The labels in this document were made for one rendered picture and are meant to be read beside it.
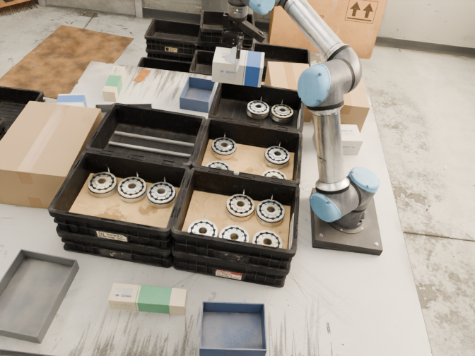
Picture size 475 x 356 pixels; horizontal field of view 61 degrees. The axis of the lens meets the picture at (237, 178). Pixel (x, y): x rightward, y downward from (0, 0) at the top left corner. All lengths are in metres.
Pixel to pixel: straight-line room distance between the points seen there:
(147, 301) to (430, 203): 2.15
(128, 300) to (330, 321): 0.66
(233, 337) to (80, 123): 1.01
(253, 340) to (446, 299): 1.47
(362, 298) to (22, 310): 1.13
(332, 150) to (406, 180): 1.79
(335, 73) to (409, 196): 1.83
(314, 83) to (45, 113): 1.11
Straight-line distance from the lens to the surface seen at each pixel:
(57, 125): 1.77
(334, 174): 1.39
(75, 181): 1.54
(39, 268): 1.58
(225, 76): 1.68
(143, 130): 1.80
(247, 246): 1.28
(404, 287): 1.63
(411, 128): 3.60
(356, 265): 1.61
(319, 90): 1.25
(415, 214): 2.91
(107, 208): 1.51
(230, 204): 1.46
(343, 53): 1.40
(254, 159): 1.68
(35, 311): 1.50
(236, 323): 1.40
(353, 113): 2.08
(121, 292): 1.40
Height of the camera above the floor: 1.98
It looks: 46 degrees down
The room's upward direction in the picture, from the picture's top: 7 degrees clockwise
